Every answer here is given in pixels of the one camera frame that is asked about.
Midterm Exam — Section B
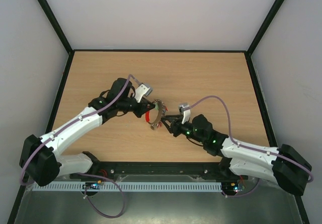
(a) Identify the metal keyring with red handle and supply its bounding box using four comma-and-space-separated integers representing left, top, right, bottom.
145, 99, 168, 130

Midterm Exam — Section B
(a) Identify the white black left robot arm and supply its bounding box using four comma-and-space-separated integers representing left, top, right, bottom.
19, 78, 154, 186

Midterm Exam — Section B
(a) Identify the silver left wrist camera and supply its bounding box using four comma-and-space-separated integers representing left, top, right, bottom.
139, 83, 153, 97

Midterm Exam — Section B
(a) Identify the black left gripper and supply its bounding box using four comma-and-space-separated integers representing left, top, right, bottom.
117, 97, 154, 118

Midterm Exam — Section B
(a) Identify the black enclosure frame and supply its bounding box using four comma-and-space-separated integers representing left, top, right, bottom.
6, 0, 310, 224

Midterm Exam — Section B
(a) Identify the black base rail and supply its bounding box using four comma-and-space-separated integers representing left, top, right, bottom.
83, 152, 240, 182

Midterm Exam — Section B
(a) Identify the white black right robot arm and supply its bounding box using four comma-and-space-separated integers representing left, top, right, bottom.
161, 114, 312, 196

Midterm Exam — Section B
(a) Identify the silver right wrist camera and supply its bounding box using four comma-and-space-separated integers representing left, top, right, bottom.
179, 103, 190, 112

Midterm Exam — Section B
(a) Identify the white slotted cable duct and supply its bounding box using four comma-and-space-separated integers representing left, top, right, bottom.
32, 181, 221, 192

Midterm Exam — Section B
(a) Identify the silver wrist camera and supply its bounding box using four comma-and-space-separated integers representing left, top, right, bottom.
179, 103, 190, 112
139, 83, 153, 97

